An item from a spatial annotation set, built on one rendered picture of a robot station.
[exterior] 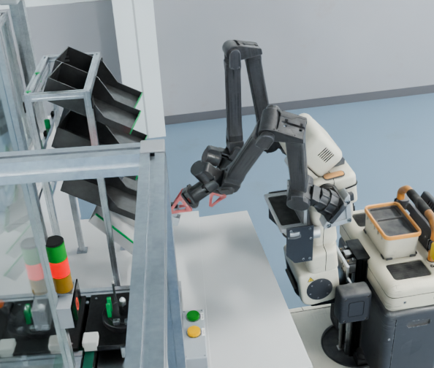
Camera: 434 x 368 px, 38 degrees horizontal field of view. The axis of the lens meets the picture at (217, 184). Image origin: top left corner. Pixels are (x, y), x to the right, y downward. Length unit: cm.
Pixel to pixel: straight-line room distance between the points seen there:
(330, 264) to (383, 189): 216
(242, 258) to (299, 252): 23
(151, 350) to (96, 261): 200
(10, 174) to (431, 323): 205
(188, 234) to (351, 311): 71
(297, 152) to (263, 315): 62
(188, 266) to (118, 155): 166
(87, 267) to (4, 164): 170
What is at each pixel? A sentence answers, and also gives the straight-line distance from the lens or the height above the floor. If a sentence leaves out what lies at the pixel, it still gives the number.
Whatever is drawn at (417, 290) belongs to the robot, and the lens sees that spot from 248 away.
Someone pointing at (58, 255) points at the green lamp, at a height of 138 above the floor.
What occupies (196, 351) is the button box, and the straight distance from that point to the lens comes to 195.
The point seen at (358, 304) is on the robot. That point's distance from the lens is 251.
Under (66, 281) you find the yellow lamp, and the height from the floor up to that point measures 130.
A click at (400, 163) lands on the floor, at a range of 491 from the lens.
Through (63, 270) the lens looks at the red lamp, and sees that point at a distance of 170.
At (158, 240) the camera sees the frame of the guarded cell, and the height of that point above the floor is 199.
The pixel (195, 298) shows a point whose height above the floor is 86.
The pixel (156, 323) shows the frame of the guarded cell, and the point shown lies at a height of 199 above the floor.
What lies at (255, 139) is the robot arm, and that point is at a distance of 182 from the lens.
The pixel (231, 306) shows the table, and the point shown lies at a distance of 224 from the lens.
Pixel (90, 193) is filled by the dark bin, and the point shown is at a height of 130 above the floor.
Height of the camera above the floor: 235
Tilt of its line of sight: 31 degrees down
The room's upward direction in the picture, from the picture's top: 3 degrees counter-clockwise
